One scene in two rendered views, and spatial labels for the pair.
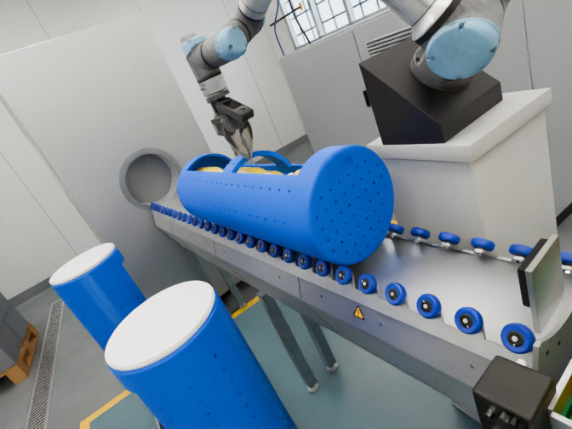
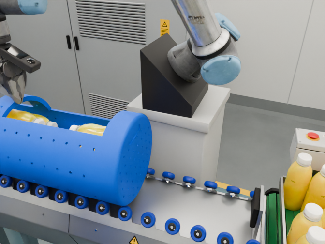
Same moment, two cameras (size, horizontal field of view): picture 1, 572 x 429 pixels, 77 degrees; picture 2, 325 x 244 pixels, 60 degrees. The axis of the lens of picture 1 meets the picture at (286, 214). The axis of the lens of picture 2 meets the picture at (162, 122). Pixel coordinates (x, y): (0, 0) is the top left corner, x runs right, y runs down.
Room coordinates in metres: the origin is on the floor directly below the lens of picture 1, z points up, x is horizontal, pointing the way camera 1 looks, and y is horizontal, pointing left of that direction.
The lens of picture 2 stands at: (0.20, 0.26, 1.63)
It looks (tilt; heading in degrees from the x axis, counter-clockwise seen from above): 31 degrees down; 316
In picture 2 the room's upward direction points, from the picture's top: straight up
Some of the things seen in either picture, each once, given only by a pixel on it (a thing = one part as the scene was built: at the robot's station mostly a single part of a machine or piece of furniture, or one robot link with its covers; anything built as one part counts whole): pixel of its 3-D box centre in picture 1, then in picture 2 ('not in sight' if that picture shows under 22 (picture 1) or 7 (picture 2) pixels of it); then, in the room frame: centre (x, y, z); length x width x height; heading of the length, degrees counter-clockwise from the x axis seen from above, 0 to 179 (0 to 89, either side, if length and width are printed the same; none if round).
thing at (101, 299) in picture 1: (139, 337); not in sight; (1.47, 0.87, 0.59); 0.28 x 0.28 x 0.88
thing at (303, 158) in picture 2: not in sight; (304, 159); (0.40, -0.53, 1.09); 0.04 x 0.04 x 0.02
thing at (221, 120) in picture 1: (225, 113); (0, 56); (1.13, 0.04, 1.37); 0.09 x 0.08 x 0.12; 28
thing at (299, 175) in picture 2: not in sight; (296, 183); (0.40, -0.53, 0.99); 0.07 x 0.07 x 0.19
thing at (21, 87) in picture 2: (244, 143); (15, 87); (1.13, 0.03, 1.27); 0.06 x 0.03 x 0.09; 28
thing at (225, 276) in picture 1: (224, 272); not in sight; (2.25, 0.56, 0.31); 0.06 x 0.06 x 0.63; 28
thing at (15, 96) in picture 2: (237, 147); (7, 91); (1.12, 0.05, 1.27); 0.06 x 0.03 x 0.09; 28
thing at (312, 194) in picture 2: not in sight; (319, 195); (0.33, -0.53, 0.99); 0.07 x 0.07 x 0.19
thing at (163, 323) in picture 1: (161, 320); not in sight; (0.75, 0.37, 1.03); 0.28 x 0.28 x 0.01
